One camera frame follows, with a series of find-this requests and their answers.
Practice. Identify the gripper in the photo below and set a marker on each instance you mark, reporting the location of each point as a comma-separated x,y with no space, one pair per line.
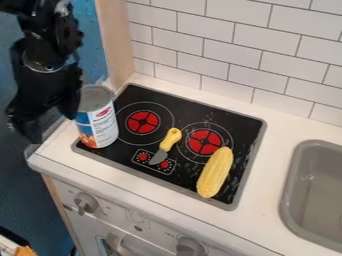
40,86

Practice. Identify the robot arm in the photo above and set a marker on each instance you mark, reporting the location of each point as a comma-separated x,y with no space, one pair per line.
42,30

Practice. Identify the silver can with white label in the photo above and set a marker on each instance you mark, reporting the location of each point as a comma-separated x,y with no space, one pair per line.
98,120

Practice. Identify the toy stove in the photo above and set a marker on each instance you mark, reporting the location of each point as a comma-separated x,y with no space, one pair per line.
178,113

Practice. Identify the yellow toy corn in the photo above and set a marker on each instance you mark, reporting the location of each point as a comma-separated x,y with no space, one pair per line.
215,172

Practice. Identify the toy sink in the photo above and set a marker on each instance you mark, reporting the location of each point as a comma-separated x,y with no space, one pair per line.
316,196

